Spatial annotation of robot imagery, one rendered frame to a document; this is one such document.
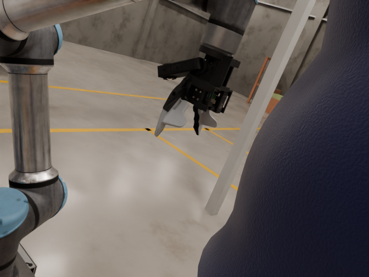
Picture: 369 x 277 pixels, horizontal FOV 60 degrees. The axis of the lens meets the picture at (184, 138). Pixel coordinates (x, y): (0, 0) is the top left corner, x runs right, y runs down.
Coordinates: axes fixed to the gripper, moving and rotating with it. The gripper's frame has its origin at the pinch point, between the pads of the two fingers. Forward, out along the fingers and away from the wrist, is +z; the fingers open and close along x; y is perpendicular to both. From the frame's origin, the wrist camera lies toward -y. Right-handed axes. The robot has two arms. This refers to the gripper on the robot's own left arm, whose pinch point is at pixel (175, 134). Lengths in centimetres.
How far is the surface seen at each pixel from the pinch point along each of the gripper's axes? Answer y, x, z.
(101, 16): -1023, 724, 33
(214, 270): 34, -41, -10
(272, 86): -88, 253, -4
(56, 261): -103, 66, 152
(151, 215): -116, 175, 152
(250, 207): 35, -41, -14
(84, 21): -1023, 659, 69
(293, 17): -97, 249, -69
